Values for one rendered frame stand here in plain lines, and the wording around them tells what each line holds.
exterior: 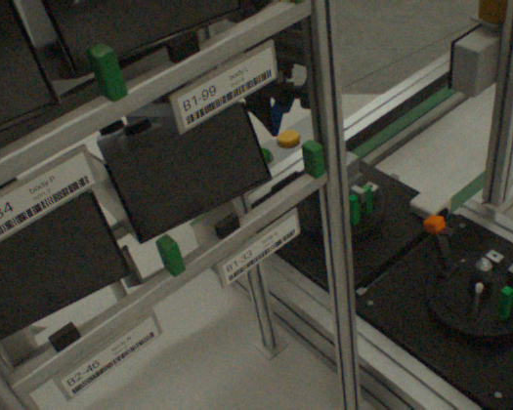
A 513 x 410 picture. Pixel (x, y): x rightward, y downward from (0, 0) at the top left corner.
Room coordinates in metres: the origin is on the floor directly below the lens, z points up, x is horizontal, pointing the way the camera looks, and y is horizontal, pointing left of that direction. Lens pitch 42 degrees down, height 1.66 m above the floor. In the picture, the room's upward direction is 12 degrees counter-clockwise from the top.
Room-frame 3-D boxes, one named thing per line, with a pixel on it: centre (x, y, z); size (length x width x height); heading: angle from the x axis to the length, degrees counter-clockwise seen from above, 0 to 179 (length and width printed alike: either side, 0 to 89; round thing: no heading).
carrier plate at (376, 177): (0.71, -0.14, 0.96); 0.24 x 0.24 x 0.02; 32
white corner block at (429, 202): (0.68, -0.27, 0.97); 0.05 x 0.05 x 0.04; 32
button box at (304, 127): (0.94, -0.09, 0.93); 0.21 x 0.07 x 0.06; 122
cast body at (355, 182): (0.71, -0.14, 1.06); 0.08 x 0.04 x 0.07; 32
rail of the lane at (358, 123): (0.99, -0.29, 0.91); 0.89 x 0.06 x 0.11; 122
